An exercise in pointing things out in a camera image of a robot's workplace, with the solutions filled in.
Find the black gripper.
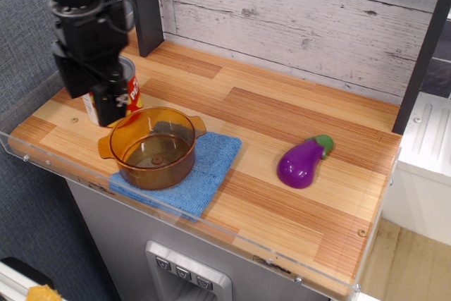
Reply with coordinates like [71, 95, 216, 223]
[51, 0, 130, 127]

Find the red yellow peach can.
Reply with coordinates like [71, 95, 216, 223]
[82, 56, 143, 128]

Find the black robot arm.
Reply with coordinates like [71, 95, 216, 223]
[49, 0, 133, 126]

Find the purple toy eggplant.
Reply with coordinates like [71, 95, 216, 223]
[276, 135, 334, 189]

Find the amber glass pot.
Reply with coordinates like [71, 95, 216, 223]
[98, 107, 206, 190]

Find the blue microfiber cloth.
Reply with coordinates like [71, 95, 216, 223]
[109, 132, 242, 222]

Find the grey cabinet with dispenser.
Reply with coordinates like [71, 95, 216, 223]
[68, 182, 327, 300]

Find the yellow black object corner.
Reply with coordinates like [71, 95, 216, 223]
[1, 257, 64, 301]

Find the white appliance at right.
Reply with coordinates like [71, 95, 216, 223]
[382, 92, 450, 245]

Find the dark vertical post left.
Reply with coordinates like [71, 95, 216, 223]
[132, 0, 164, 57]

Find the dark vertical post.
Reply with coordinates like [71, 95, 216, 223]
[392, 0, 450, 135]
[132, 0, 164, 57]

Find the dark vertical post right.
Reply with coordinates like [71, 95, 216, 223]
[392, 0, 450, 135]

